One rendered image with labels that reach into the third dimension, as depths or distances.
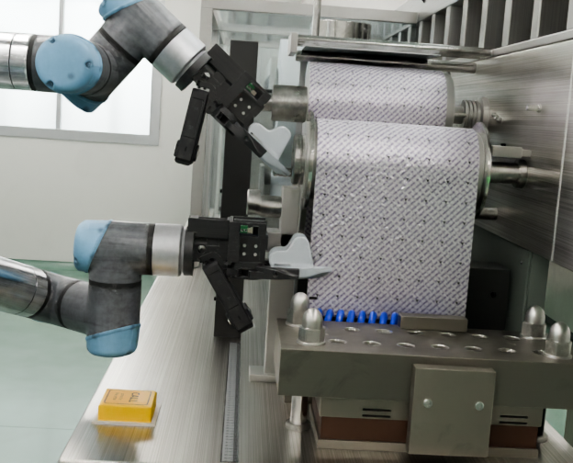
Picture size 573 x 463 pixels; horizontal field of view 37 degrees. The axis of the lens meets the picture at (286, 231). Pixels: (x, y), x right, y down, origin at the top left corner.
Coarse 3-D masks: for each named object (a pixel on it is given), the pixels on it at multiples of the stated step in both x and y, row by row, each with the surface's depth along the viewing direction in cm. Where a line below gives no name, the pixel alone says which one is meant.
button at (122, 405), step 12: (108, 396) 116; (120, 396) 116; (132, 396) 117; (144, 396) 117; (156, 396) 120; (108, 408) 113; (120, 408) 113; (132, 408) 113; (144, 408) 113; (108, 420) 113; (120, 420) 113; (132, 420) 113; (144, 420) 113
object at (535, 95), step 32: (480, 64) 159; (512, 64) 139; (544, 64) 125; (512, 96) 138; (544, 96) 124; (512, 128) 138; (544, 128) 123; (512, 160) 136; (544, 160) 122; (512, 192) 136; (544, 192) 122; (480, 224) 152; (512, 224) 134; (544, 224) 121; (544, 256) 120
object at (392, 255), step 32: (320, 224) 124; (352, 224) 124; (384, 224) 125; (416, 224) 125; (448, 224) 125; (320, 256) 125; (352, 256) 125; (384, 256) 125; (416, 256) 125; (448, 256) 126; (320, 288) 125; (352, 288) 126; (384, 288) 126; (416, 288) 126; (448, 288) 126
